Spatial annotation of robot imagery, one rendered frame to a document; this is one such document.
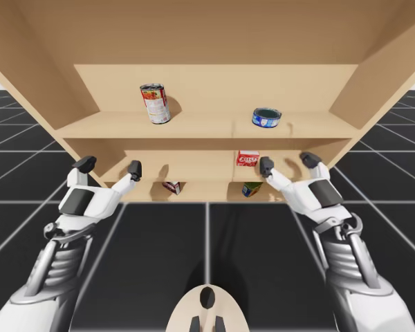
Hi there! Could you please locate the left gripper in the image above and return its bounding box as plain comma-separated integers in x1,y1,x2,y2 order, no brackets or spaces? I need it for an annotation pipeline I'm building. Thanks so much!
57,156,142,230

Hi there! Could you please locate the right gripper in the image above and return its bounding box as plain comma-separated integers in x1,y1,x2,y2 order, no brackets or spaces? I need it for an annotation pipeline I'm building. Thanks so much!
259,151,353,226

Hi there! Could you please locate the pale wooden shelf unit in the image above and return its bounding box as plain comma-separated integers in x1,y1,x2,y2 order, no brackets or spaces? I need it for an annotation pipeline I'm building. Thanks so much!
0,0,415,203

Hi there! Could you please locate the green and blue rectangular can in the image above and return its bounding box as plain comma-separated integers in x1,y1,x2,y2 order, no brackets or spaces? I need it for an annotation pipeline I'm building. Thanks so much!
241,181,264,199

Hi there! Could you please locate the blue flat can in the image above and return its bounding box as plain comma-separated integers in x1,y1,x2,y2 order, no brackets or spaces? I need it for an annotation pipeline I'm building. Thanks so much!
251,107,283,129

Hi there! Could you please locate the red and white carton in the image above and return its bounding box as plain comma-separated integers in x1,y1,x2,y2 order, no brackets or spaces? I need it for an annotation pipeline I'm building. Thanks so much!
161,181,183,196

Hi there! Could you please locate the red and white can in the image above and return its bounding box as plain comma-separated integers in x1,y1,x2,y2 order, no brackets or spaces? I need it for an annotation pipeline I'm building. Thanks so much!
139,82,172,125

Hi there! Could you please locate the tan robot part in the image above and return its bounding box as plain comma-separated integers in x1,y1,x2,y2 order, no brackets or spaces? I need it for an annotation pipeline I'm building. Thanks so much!
165,283,250,332

